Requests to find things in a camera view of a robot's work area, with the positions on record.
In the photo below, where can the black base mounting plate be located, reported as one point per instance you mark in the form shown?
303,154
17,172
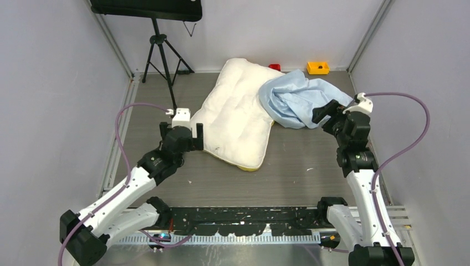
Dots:
242,221

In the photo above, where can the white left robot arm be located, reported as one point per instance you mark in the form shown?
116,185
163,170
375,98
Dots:
88,234

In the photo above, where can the small red block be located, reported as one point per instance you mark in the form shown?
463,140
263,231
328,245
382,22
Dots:
275,67

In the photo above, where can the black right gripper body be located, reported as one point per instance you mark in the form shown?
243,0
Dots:
342,138

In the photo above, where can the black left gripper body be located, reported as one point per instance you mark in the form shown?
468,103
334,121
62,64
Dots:
190,145

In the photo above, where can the black tripod stand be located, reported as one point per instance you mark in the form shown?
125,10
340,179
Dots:
159,41

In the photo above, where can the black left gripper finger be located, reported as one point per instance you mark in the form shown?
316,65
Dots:
164,128
198,141

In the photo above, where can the light blue pillowcase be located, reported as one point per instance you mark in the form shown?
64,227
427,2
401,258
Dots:
290,99

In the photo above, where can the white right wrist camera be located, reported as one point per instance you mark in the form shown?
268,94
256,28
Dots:
361,103

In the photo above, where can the black panel on tripod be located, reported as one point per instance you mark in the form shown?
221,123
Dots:
187,11

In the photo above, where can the white pillow with yellow trim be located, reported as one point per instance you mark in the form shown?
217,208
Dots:
236,127

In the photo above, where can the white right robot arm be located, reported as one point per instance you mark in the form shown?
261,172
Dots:
372,240

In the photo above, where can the aluminium rail at front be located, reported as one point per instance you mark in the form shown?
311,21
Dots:
317,236

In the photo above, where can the yellow open box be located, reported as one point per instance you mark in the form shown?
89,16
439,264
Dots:
317,68

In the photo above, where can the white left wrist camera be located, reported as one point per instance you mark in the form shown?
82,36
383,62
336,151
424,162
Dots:
180,117

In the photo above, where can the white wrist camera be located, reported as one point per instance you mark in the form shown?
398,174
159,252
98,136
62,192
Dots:
180,117
361,103

